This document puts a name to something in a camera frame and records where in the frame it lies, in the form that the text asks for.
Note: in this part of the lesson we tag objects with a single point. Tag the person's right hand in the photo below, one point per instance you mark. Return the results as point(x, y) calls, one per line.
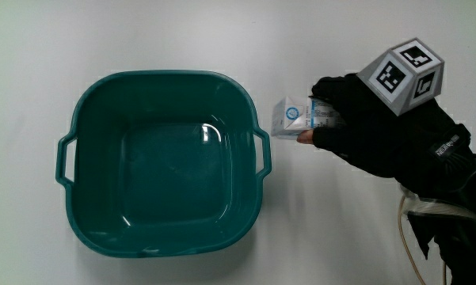
point(380, 134)

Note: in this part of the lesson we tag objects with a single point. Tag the white milk carton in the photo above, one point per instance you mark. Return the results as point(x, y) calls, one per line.
point(297, 118)

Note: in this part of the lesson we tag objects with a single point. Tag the person's right forearm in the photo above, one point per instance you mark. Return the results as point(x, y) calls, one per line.
point(471, 182)

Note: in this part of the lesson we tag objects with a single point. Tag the white desk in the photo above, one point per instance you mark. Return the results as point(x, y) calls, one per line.
point(237, 35)

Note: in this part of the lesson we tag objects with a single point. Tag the clear plastic wrap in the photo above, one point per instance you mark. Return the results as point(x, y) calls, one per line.
point(439, 207)

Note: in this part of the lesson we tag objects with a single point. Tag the teal plastic basin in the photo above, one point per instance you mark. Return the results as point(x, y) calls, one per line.
point(170, 170)

